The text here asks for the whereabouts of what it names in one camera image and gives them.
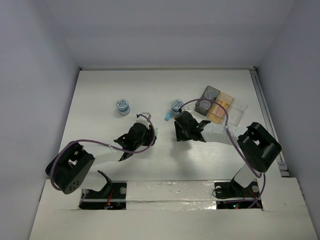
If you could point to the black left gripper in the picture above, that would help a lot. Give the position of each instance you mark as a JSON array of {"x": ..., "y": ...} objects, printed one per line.
[{"x": 148, "y": 135}]

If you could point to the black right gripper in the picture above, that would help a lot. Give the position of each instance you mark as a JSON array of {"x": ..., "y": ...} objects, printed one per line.
[{"x": 180, "y": 134}]

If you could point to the green highlighter pen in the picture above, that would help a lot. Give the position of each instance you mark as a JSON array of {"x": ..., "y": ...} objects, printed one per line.
[{"x": 156, "y": 131}]

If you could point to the clear jar of paper clips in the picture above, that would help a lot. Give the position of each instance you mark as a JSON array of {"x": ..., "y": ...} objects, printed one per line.
[{"x": 205, "y": 104}]

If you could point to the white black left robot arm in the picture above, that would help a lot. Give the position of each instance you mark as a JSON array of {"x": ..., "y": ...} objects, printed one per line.
[{"x": 68, "y": 170}]

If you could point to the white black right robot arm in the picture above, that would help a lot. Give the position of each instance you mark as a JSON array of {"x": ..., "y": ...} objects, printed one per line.
[{"x": 255, "y": 145}]

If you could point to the blue highlighter cap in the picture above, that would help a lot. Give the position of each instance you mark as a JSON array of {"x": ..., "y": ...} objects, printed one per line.
[{"x": 168, "y": 116}]

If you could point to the blue splash lid jar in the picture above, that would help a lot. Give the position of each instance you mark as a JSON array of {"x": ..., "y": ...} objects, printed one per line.
[
  {"x": 123, "y": 107},
  {"x": 175, "y": 106}
]

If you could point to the clear plastic bin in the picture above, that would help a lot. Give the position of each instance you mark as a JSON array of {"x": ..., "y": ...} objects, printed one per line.
[{"x": 236, "y": 112}]

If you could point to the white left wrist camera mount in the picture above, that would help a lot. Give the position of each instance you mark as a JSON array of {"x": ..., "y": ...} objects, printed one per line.
[{"x": 143, "y": 117}]

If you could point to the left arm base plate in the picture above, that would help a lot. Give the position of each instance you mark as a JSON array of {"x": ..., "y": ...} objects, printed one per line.
[{"x": 111, "y": 197}]

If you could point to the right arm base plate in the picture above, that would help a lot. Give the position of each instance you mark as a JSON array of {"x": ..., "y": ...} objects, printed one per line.
[{"x": 232, "y": 196}]

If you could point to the aluminium rail on table edge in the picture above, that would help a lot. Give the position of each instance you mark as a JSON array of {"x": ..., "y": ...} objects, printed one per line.
[{"x": 282, "y": 165}]

